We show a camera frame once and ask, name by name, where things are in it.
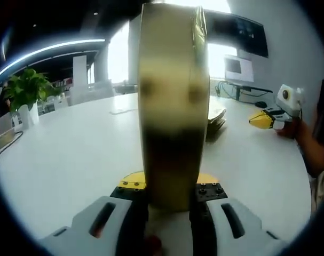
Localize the black laptop stand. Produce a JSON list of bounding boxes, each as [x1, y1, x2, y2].
[[217, 79, 273, 102]]

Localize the long curved ceiling light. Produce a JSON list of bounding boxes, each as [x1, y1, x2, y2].
[[0, 38, 106, 82]]

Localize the gold mask box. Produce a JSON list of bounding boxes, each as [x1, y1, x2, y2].
[[137, 2, 212, 213]]

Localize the green potted plant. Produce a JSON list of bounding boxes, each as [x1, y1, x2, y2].
[[3, 68, 62, 113]]

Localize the black wall monitor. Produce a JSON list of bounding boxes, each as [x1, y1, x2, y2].
[[204, 9, 269, 58]]

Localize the white table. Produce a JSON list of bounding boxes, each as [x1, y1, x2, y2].
[[0, 92, 312, 241]]

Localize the person's right hand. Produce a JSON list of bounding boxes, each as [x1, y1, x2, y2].
[[275, 118, 309, 142]]

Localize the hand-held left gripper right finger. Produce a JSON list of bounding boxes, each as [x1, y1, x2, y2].
[[189, 172, 288, 256]]

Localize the white plant pot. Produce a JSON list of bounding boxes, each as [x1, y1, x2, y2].
[[16, 104, 39, 129]]

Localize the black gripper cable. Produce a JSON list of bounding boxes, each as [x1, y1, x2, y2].
[[297, 106, 306, 161]]

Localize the person's left hand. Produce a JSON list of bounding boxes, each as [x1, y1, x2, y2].
[[145, 234, 164, 256]]

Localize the white pillar board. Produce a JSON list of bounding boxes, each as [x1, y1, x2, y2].
[[72, 55, 88, 87]]

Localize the small wooden box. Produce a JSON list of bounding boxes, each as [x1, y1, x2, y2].
[[0, 128, 17, 149]]

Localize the black table cable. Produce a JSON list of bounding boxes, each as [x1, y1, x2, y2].
[[0, 130, 25, 167]]

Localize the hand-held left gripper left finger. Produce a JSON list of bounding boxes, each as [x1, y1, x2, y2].
[[38, 171, 149, 256]]

